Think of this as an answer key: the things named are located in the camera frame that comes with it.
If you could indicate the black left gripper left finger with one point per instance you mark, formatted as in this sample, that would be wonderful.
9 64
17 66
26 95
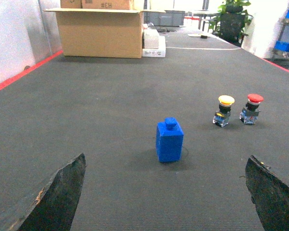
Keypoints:
55 205

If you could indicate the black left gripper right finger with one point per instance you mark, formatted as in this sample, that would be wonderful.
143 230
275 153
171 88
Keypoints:
269 194

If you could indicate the blue block part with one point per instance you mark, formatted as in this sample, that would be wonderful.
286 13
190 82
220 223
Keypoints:
169 140

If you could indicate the dark gray table mat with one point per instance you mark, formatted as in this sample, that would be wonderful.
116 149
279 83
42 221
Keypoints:
108 109

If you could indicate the large open cardboard box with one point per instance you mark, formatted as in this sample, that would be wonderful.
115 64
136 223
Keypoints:
100 33

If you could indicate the green potted plant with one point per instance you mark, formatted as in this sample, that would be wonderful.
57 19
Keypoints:
214 25

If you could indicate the black office chair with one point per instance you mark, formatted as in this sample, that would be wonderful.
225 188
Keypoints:
232 22

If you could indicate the white flat box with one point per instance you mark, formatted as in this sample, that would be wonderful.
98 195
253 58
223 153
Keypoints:
156 53

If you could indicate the white foam box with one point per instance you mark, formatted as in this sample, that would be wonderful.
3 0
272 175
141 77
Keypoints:
151 39

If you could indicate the gray storage crate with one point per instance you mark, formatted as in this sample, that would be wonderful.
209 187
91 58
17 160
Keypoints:
168 18

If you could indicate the red push button switch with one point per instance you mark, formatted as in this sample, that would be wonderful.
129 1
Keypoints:
250 112

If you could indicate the yellow push button switch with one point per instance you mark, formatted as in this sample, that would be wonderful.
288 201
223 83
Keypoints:
221 117

